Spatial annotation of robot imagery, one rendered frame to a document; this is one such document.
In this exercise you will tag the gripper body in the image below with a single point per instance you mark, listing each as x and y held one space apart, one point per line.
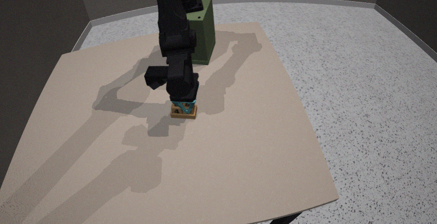
192 95

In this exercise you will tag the tan wooden cube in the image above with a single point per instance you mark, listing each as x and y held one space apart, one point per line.
186 107
176 109

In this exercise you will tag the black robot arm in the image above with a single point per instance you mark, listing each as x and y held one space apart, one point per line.
174 34

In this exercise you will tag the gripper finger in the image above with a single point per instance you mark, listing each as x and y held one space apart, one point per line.
179 104

